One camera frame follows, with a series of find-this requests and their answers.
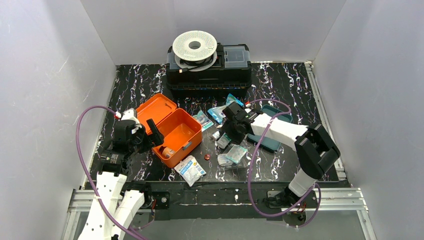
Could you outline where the brown medicine bottle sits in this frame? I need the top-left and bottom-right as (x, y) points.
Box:
(159, 146), (175, 159)

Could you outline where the white medicine bottle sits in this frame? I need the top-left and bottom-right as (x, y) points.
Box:
(216, 133), (232, 149)

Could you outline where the small blue capped bottle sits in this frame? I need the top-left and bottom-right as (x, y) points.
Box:
(212, 131), (221, 141)

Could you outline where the orange medicine box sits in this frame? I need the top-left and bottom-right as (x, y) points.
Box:
(136, 93), (202, 168)

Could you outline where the clear bag with teal packet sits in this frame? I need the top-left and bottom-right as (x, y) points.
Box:
(217, 143), (248, 169)

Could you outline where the teal divided tray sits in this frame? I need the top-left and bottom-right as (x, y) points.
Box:
(247, 104), (293, 153)

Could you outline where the white blue medicine sachet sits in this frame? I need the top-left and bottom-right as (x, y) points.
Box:
(173, 155), (207, 187)

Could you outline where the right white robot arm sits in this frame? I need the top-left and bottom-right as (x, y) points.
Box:
(221, 103), (341, 204)

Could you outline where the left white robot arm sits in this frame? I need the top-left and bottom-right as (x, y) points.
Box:
(75, 106), (164, 240)

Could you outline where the blue cotton swab packet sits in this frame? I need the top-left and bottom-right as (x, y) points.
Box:
(207, 93), (244, 124)

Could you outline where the small teal packet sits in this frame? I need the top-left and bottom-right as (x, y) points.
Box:
(192, 110), (214, 132)

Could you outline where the black plastic toolbox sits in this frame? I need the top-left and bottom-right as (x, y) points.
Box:
(165, 43), (252, 99)

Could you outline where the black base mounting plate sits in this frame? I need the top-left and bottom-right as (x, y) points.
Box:
(119, 181), (319, 222)

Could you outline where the white filament spool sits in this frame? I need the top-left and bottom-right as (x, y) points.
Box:
(172, 30), (218, 74)

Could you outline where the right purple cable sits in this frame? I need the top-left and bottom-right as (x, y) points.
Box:
(243, 98), (322, 229)

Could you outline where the purple cable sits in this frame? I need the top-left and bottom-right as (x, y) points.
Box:
(243, 98), (322, 229)
(75, 105), (150, 240)

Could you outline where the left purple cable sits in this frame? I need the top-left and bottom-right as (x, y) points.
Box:
(75, 105), (150, 240)

